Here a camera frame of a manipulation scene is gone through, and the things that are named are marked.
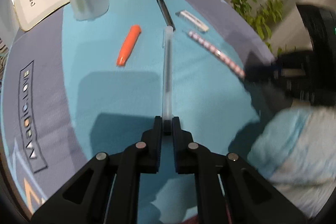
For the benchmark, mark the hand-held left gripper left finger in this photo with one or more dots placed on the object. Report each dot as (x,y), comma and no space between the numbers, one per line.
(155,140)

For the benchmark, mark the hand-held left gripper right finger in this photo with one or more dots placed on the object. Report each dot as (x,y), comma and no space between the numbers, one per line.
(181,145)

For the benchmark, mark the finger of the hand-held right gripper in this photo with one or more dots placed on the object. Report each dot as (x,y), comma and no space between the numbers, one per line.
(260,59)
(262,75)

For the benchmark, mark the pink patterned pen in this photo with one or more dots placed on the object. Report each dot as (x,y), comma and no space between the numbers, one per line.
(210,47)

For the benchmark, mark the clear gel pen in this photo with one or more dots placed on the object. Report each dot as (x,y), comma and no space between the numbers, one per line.
(168,69)

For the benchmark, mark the green leafy plant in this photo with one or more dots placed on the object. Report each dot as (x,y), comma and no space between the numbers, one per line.
(267,8)

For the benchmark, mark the white rectangular eraser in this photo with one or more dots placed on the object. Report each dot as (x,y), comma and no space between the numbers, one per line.
(193,20)

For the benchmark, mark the blue grey tablecloth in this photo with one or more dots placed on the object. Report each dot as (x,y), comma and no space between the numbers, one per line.
(78,95)

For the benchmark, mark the orange highlighter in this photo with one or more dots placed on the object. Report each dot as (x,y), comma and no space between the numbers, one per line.
(128,45)

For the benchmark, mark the black pen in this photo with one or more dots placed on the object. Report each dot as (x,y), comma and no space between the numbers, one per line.
(164,10)

